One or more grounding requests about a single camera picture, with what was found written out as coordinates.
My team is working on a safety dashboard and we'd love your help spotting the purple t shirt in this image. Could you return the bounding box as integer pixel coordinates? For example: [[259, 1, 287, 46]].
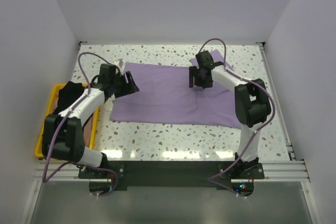
[[110, 62, 241, 129]]

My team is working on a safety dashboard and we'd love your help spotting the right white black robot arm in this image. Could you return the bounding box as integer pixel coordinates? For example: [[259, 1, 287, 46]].
[[188, 51, 275, 178]]

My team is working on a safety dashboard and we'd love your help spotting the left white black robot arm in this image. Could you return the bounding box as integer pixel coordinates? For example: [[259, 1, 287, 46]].
[[41, 63, 139, 178]]

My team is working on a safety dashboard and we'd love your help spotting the black t shirt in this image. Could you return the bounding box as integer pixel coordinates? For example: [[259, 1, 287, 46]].
[[49, 81, 95, 130]]

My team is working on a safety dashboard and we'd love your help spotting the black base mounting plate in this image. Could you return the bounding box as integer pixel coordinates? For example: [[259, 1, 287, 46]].
[[78, 161, 265, 196]]

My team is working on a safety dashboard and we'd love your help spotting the yellow plastic tray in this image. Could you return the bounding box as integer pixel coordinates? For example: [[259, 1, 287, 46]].
[[34, 83, 100, 158]]

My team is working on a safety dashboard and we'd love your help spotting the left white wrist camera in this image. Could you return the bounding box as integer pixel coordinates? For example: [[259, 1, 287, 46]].
[[112, 59, 124, 68]]

